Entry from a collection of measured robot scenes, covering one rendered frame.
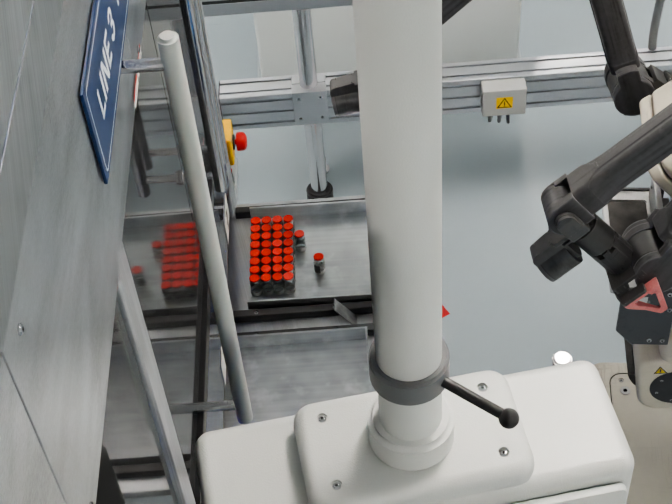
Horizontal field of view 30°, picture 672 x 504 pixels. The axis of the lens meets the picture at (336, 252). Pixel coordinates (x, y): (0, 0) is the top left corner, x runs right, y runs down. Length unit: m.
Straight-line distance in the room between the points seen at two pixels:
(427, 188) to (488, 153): 2.95
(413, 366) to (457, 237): 2.52
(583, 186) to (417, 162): 0.91
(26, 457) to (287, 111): 2.61
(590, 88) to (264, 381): 1.54
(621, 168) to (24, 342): 1.19
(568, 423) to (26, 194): 0.75
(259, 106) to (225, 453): 2.09
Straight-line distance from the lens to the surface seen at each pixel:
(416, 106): 1.03
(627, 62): 2.36
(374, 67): 1.01
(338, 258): 2.57
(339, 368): 2.39
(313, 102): 3.48
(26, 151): 1.06
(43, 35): 1.18
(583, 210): 1.98
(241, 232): 2.64
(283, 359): 2.41
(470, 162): 4.02
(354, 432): 1.45
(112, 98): 1.37
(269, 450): 1.49
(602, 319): 3.62
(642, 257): 2.06
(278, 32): 4.07
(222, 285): 1.71
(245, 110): 3.50
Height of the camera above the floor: 2.79
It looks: 48 degrees down
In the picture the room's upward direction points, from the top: 5 degrees counter-clockwise
